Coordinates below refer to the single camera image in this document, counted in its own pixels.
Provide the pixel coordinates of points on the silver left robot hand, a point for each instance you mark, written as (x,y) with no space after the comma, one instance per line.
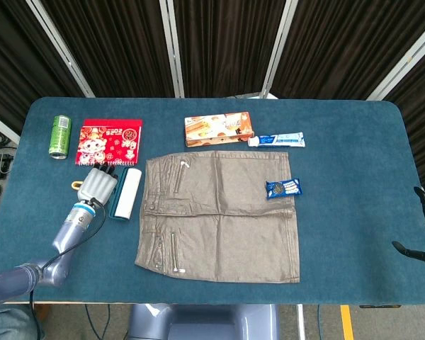
(97,186)

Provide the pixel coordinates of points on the blue grey left robot arm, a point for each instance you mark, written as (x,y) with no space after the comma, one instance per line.
(71,230)

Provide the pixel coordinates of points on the grey brown zip skirt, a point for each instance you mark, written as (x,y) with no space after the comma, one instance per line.
(241,230)

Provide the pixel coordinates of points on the red spiral cartoon calendar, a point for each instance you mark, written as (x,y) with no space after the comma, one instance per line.
(106,141)

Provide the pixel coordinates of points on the green drink can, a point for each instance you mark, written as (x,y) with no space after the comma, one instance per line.
(60,136)

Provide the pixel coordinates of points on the teal felt table cover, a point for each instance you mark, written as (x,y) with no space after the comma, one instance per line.
(340,230)

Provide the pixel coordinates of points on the orange snack box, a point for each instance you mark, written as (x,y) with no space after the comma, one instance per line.
(216,129)

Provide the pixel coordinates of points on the white table leg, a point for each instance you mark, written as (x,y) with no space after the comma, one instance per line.
(301,322)

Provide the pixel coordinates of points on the blue Oreo cookie pack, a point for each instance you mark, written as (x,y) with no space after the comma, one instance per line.
(283,188)

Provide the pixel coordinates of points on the blue denim trouser leg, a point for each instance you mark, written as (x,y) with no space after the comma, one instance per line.
(7,324)

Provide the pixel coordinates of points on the blue grey robot torso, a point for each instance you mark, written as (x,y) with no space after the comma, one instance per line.
(205,322)

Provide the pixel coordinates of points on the white blue toothpaste tube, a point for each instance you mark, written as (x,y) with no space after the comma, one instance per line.
(280,140)

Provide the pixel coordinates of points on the white partition frame post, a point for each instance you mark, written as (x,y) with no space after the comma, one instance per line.
(64,53)
(1,127)
(405,65)
(278,53)
(173,53)

